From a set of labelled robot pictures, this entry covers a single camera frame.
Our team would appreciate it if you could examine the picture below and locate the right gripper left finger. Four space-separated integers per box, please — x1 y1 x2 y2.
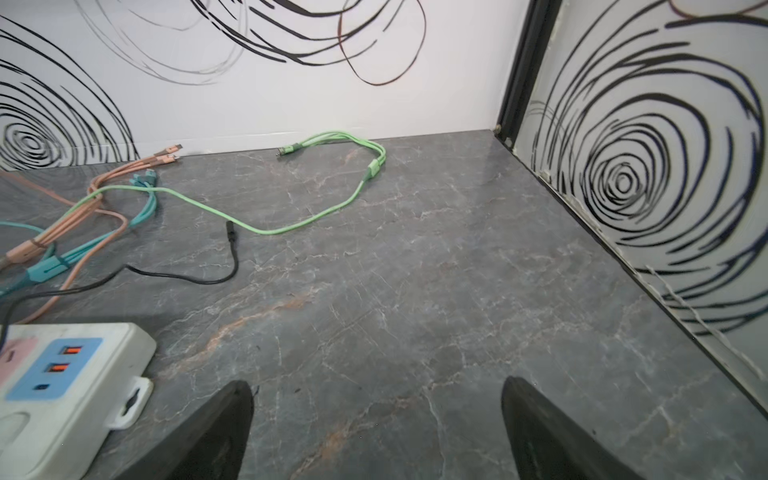
118 380 254 480

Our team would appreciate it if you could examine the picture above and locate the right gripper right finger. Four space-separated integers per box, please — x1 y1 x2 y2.
501 376 640 480

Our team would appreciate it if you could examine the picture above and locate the large multicolour power strip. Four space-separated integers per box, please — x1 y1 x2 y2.
1 323 157 479

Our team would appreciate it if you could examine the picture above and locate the teal charger plug with cable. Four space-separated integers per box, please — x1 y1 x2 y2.
1 169 158 299

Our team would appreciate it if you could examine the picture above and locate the pink charger plug with cable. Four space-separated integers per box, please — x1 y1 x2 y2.
1 144 183 323

